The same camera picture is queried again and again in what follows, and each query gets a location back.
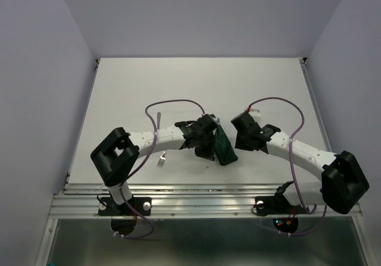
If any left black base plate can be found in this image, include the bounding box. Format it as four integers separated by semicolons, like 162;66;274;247
98;196;152;217

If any aluminium frame rail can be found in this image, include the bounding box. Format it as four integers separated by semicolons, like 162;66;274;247
35;57;370;266

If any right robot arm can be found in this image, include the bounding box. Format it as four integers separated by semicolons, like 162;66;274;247
232;112;370;216

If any dark green cloth napkin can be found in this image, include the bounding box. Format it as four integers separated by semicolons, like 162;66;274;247
213;126;238;166

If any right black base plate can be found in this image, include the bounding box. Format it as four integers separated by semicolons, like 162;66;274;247
251;196;287;217

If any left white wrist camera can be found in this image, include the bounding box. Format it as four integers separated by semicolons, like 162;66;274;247
209;114;220;126

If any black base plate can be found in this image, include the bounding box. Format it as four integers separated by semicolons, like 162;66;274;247
251;196;287;217
98;196;152;217

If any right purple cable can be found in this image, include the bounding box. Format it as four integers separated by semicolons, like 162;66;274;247
245;96;328;237

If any silver table knife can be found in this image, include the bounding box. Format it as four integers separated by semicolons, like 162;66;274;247
156;112;161;130

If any silver fork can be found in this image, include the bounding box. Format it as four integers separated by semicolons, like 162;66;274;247
157;151;167;168

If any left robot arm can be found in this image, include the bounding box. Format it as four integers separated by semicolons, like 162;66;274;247
90;114;220;215

